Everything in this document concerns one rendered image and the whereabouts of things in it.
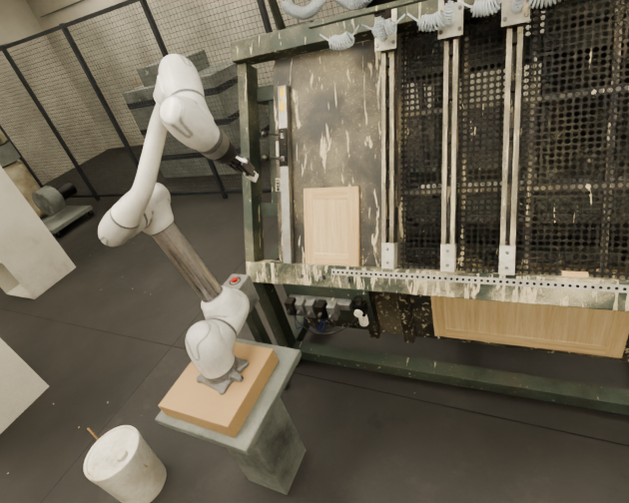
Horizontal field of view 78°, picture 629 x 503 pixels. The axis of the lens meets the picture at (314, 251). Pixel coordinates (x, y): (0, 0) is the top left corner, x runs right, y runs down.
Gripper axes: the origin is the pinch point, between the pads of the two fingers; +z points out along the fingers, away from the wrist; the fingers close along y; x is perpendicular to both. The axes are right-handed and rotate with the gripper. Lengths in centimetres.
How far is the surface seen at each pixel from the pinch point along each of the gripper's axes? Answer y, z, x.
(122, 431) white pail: 72, 77, 141
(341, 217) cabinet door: -7, 77, -11
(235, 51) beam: 71, 44, -75
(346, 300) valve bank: -21, 89, 29
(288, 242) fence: 20, 82, 10
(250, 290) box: 29, 78, 42
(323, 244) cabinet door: -1, 82, 5
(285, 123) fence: 36, 61, -48
